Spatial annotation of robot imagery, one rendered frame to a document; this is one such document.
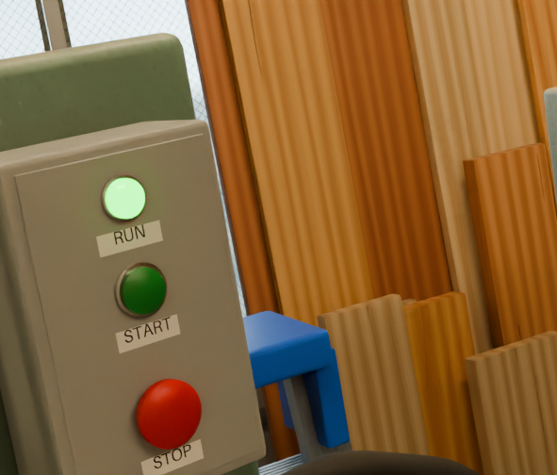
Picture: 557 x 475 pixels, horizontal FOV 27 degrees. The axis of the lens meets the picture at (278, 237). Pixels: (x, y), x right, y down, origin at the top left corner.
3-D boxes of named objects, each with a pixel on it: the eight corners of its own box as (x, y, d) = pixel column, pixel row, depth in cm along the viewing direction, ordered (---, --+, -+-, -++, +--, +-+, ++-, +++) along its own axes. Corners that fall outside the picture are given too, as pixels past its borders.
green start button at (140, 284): (120, 324, 49) (109, 270, 49) (169, 309, 50) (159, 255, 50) (126, 326, 49) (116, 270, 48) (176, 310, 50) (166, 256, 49)
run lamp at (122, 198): (106, 226, 48) (96, 179, 48) (147, 216, 49) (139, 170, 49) (112, 227, 48) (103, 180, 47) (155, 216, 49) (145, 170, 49)
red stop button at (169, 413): (139, 455, 50) (126, 389, 49) (199, 433, 52) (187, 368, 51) (150, 461, 49) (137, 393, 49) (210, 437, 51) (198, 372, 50)
